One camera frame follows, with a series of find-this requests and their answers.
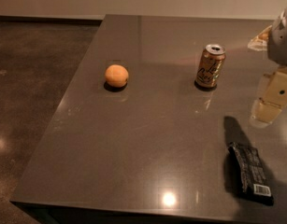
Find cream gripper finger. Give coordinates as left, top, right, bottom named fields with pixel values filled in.
left=248, top=25, right=272, bottom=51
left=250, top=66, right=287, bottom=128

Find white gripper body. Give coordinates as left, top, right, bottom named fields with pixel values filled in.
left=267, top=7, right=287, bottom=66

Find orange soda can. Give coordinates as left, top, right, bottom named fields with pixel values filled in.
left=194, top=44, right=226, bottom=90

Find black snack bar wrapper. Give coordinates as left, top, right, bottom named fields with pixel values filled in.
left=228, top=142, right=274, bottom=206

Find orange fruit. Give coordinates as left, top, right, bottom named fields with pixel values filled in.
left=105, top=64, right=129, bottom=88

